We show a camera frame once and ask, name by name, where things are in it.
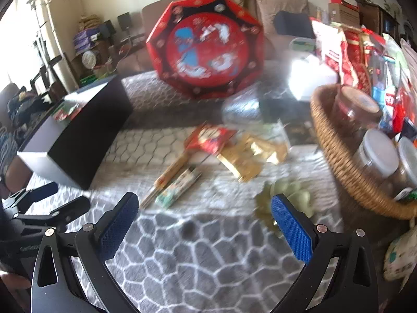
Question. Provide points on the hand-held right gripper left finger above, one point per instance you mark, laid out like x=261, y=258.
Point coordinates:
x=119, y=226

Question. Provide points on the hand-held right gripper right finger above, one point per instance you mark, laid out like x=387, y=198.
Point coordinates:
x=291, y=231

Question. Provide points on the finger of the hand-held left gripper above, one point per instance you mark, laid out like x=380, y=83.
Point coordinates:
x=70, y=207
x=39, y=191

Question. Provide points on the black storage box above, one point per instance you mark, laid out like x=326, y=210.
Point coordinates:
x=81, y=137

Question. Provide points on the gold snack packet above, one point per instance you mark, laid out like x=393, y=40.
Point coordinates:
x=267, y=146
x=242, y=168

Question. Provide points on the brass lotus leaf dish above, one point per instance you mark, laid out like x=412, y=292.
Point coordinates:
x=293, y=189

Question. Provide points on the tan paper incense tube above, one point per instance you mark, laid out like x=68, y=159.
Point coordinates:
x=166, y=177

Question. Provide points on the teal white snack packet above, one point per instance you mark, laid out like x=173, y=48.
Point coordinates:
x=179, y=186

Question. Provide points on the grey white plush blanket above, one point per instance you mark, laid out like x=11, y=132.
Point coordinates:
x=195, y=260

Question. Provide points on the green red snack packet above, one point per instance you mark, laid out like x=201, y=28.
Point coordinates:
x=66, y=111

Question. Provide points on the wicker basket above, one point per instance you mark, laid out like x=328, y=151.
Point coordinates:
x=338, y=156

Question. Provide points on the white green printed bag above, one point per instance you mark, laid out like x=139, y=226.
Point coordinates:
x=400, y=257

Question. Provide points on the grey lid plastic jar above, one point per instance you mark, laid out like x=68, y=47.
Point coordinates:
x=378, y=155
x=409, y=163

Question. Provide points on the black metal stand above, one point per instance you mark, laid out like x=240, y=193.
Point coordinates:
x=49, y=68

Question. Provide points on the clear plastic bag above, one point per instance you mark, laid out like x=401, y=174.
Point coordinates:
x=241, y=106

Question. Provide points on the clear jar of red snacks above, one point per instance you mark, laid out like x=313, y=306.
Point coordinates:
x=355, y=107

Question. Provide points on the white cardboard box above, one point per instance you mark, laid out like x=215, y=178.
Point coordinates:
x=312, y=76

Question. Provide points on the stack of purple packs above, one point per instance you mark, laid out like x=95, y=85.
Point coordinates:
x=85, y=39

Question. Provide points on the black speaker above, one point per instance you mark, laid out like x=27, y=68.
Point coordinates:
x=124, y=21
x=108, y=27

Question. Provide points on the white coat rack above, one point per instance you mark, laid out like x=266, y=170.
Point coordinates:
x=38, y=13

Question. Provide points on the red white snack bag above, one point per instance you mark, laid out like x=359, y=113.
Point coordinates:
x=329, y=52

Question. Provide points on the red octagonal gift box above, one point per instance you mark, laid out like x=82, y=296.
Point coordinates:
x=202, y=45

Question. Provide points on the dark sofa cushion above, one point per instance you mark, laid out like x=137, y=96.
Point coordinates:
x=293, y=22

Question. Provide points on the brown cardboard box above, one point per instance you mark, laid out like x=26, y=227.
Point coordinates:
x=343, y=13

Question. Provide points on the beige sofa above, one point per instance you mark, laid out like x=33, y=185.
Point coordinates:
x=280, y=3

